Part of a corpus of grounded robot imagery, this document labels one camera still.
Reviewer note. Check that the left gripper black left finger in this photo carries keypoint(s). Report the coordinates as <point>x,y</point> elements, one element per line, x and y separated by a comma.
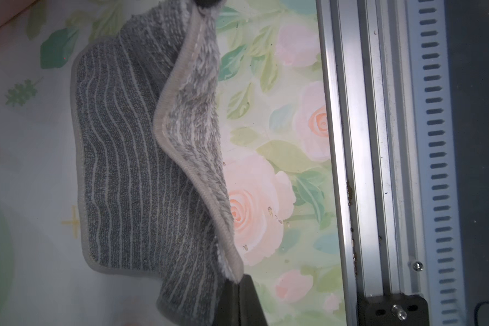
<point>228,308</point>

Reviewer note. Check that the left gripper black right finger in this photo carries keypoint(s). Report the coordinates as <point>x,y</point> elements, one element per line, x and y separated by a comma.
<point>250,310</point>

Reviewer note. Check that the grey striped dishcloth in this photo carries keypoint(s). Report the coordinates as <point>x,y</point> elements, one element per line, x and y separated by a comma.
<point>152,196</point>

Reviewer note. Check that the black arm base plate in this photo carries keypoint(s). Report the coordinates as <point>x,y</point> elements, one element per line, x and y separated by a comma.
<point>393,310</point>

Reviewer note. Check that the aluminium frame rail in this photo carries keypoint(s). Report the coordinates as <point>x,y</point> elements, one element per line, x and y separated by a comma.
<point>374,150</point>

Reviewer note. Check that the white perforated cable duct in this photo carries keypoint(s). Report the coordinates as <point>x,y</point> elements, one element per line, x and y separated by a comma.
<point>436,160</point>

